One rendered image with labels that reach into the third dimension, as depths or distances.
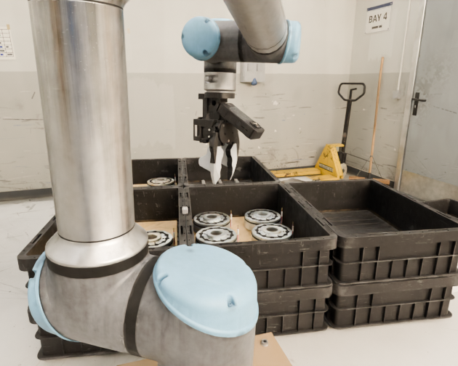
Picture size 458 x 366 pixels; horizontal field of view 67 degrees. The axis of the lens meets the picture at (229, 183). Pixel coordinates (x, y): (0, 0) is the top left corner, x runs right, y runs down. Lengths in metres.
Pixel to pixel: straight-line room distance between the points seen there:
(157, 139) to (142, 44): 1.04
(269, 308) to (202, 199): 0.41
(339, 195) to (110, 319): 0.86
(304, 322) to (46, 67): 0.67
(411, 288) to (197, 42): 0.67
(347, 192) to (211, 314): 0.85
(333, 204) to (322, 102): 3.82
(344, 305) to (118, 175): 0.59
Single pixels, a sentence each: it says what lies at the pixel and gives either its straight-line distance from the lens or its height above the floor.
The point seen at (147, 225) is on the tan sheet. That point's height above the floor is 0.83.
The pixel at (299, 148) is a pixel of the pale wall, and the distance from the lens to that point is 4.81.
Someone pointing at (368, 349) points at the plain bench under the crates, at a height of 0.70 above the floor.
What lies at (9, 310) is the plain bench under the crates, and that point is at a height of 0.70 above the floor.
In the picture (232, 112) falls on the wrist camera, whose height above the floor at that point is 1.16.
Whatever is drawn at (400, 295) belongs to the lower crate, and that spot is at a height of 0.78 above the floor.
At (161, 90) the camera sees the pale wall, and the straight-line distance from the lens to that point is 4.13.
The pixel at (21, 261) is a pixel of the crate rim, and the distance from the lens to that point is 0.71.
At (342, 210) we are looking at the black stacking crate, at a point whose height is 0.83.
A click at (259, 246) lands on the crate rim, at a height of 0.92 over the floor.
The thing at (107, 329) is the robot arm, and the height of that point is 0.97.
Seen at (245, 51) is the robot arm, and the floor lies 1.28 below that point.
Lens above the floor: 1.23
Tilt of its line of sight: 16 degrees down
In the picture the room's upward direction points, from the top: straight up
